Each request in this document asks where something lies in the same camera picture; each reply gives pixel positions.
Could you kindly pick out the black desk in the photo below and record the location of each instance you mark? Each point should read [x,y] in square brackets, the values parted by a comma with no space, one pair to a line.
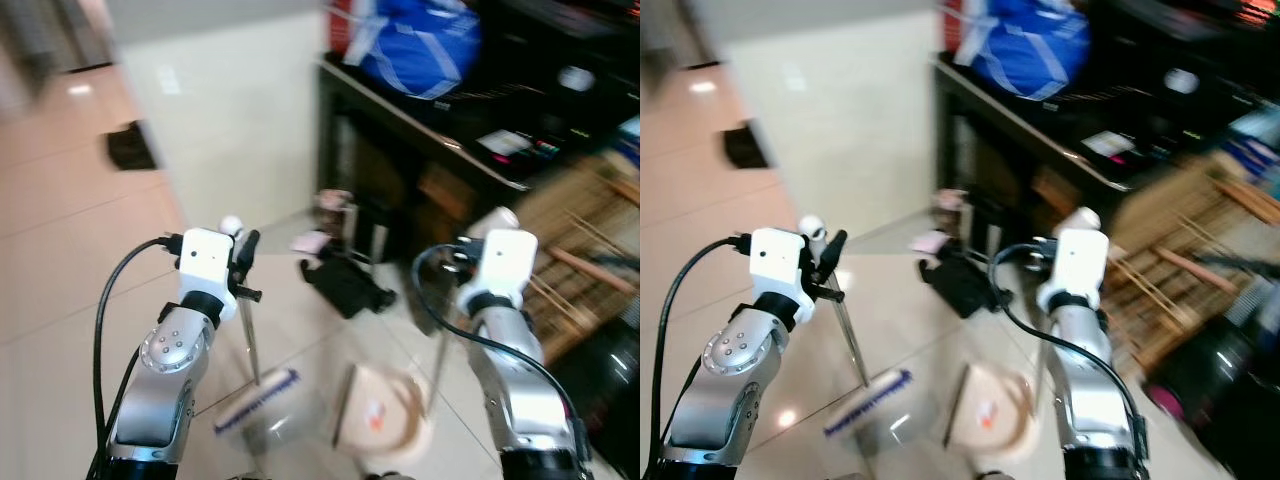
[1070,130]
[470,130]

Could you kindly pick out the blue fabric bag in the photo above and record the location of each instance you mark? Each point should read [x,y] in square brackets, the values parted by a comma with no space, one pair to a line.
[1030,45]
[420,45]

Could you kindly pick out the small black box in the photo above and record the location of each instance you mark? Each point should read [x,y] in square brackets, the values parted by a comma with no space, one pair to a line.
[131,147]
[746,145]

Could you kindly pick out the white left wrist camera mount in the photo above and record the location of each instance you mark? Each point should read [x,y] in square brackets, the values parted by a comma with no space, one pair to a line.
[775,262]
[205,260]

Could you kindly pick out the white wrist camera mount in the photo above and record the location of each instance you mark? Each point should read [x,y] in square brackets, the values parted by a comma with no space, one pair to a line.
[205,260]
[1078,262]
[775,262]
[508,262]

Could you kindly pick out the black object on floor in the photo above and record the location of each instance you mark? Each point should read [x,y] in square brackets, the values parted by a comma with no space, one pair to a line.
[348,285]
[965,280]

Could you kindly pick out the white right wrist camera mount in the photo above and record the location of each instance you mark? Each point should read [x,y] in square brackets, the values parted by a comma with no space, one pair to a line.
[1078,262]
[508,262]

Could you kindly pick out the black vacuum cleaner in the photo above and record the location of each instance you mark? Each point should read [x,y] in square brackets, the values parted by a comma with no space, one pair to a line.
[605,375]
[1210,385]

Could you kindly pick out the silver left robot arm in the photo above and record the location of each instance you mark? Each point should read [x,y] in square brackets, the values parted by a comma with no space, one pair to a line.
[160,390]
[715,390]

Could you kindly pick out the small pink item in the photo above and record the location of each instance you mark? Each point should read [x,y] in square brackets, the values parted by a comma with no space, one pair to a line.
[308,243]
[930,243]

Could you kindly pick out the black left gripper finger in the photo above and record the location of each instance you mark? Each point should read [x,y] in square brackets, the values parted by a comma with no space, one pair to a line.
[834,250]
[250,248]

